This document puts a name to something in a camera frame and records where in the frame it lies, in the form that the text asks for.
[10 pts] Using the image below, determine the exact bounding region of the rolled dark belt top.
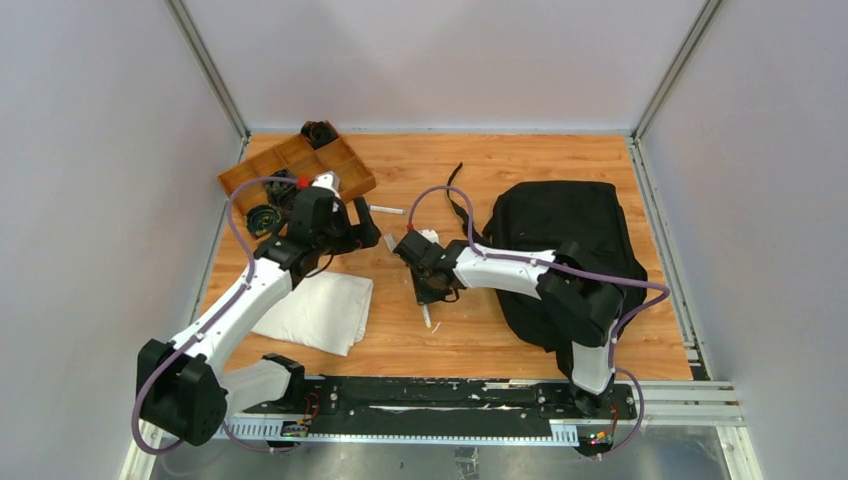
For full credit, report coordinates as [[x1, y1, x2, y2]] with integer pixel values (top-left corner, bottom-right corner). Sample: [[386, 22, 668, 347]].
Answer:
[[300, 121, 338, 150]]

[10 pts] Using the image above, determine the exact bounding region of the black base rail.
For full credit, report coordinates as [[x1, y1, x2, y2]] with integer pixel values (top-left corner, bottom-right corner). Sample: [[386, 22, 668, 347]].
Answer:
[[247, 376, 638, 438]]

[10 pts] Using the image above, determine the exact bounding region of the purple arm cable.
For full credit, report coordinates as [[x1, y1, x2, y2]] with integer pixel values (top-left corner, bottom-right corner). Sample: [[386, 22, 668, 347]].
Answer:
[[130, 175, 306, 458], [405, 185, 672, 458]]

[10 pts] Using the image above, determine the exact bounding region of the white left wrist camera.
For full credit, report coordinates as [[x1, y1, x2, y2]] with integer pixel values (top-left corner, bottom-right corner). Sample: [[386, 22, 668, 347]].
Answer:
[[296, 171, 341, 198]]

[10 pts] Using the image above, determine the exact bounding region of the yellow white pen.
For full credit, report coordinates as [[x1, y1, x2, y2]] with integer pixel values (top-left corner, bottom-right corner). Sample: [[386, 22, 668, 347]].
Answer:
[[420, 304, 432, 329]]

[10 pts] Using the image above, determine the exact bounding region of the rolled dark belt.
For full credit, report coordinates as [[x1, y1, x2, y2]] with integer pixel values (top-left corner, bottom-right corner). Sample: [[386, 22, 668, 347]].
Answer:
[[300, 121, 338, 150], [264, 170, 297, 210], [245, 204, 285, 239]]

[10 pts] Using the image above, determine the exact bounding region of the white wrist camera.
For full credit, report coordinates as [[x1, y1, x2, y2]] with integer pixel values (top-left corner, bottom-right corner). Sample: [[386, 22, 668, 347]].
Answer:
[[401, 229, 440, 251], [296, 171, 341, 198]]

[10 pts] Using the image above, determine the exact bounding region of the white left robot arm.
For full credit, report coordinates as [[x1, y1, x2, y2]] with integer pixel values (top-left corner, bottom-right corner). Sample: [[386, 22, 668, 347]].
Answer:
[[131, 185, 381, 455]]

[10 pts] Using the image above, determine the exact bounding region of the rolled dark belt middle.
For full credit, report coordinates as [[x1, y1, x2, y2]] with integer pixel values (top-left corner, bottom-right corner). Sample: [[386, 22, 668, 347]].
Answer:
[[264, 170, 297, 210]]

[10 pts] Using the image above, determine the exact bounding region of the rolled dark belt front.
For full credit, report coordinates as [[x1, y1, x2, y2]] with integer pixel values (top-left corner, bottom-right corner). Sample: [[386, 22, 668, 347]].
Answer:
[[245, 204, 285, 239]]

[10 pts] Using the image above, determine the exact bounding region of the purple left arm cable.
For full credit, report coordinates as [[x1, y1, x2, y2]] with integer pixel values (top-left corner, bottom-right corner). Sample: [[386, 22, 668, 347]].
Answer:
[[130, 175, 306, 458]]

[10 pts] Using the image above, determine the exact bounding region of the white folded cloth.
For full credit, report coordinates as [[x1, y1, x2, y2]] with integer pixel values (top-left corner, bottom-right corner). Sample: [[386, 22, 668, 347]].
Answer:
[[252, 272, 374, 357]]

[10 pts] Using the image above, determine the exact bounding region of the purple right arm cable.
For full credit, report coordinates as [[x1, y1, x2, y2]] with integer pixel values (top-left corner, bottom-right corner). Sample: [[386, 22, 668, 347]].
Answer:
[[405, 185, 672, 458]]

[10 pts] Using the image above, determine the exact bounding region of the blue white marker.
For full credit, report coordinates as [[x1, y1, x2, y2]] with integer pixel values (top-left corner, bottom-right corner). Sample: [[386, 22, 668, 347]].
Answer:
[[368, 205, 407, 215]]

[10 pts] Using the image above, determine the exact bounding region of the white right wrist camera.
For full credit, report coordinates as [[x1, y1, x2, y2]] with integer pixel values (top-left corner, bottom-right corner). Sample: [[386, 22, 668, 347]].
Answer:
[[401, 229, 440, 251]]

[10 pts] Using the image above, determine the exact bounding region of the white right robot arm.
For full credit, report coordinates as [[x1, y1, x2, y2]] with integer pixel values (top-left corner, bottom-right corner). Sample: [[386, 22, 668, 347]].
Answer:
[[392, 231, 625, 418]]

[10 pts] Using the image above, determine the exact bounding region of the wooden compartment tray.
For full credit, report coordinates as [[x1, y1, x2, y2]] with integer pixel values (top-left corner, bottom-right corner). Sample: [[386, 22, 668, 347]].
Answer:
[[218, 134, 377, 202]]

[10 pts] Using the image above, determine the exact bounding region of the black backpack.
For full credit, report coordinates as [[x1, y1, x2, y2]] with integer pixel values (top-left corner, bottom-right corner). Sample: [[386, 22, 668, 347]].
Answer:
[[473, 180, 647, 375]]

